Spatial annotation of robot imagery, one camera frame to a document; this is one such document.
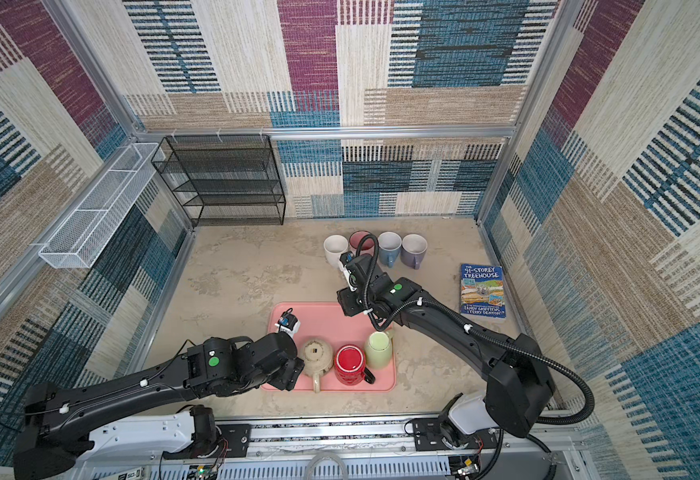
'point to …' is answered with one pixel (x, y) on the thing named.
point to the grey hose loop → (337, 459)
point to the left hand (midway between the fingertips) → (295, 360)
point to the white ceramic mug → (334, 245)
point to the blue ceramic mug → (389, 245)
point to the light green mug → (378, 349)
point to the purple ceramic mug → (413, 249)
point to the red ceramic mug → (349, 366)
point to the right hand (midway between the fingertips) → (350, 299)
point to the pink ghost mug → (367, 244)
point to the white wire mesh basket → (81, 237)
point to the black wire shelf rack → (223, 180)
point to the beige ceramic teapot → (317, 361)
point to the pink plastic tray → (324, 321)
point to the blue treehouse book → (482, 291)
